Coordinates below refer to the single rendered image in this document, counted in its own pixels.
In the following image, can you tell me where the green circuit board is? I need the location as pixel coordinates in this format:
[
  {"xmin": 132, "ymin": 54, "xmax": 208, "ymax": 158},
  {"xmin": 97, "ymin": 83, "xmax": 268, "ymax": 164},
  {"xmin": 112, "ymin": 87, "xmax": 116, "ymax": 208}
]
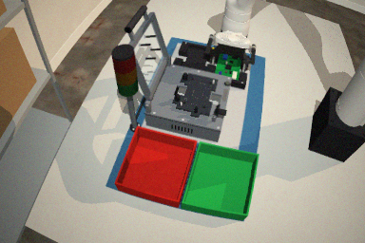
[{"xmin": 215, "ymin": 54, "xmax": 241, "ymax": 80}]

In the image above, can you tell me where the red bin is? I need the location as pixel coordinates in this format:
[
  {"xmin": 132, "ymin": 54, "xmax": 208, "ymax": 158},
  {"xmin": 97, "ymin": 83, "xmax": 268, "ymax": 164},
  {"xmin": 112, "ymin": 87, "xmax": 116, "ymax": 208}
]
[{"xmin": 115, "ymin": 126, "xmax": 197, "ymax": 208}]

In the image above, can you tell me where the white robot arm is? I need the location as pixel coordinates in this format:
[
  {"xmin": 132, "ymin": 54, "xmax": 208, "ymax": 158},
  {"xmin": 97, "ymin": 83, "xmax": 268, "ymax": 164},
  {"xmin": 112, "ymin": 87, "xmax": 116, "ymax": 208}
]
[{"xmin": 215, "ymin": 0, "xmax": 365, "ymax": 127}]

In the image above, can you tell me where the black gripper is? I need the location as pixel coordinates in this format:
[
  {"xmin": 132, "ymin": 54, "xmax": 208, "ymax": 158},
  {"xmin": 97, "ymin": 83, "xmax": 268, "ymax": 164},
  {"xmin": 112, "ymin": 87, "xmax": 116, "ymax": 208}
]
[{"xmin": 205, "ymin": 34, "xmax": 256, "ymax": 72}]

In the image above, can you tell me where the green bin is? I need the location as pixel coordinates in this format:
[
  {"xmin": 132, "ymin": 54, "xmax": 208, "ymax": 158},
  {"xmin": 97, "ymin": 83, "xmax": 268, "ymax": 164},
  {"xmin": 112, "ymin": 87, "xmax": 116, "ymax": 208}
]
[{"xmin": 182, "ymin": 141, "xmax": 259, "ymax": 221}]

